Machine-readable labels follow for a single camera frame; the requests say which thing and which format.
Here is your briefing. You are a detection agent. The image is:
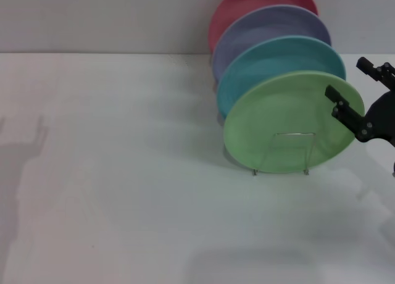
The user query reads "red plastic plate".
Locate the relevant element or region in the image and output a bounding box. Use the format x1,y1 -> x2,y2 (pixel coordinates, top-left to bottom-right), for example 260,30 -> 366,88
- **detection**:
208,0 -> 319,52

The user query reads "purple plastic plate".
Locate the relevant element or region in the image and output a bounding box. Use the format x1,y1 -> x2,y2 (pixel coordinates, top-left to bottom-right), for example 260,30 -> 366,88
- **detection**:
211,5 -> 333,81

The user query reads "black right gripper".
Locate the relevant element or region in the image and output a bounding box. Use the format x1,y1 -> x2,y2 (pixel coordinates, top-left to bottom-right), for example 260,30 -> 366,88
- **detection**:
324,57 -> 395,146

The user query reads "green plastic plate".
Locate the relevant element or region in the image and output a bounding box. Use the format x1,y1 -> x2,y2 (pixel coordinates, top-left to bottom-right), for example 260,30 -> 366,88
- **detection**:
222,70 -> 366,174

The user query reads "teal plastic plate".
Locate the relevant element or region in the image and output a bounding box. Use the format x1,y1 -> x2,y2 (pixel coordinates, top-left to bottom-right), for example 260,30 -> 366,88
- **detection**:
215,35 -> 347,120

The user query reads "metal wire plate rack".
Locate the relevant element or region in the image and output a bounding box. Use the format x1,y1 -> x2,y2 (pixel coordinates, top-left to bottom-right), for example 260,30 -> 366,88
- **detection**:
251,132 -> 316,176

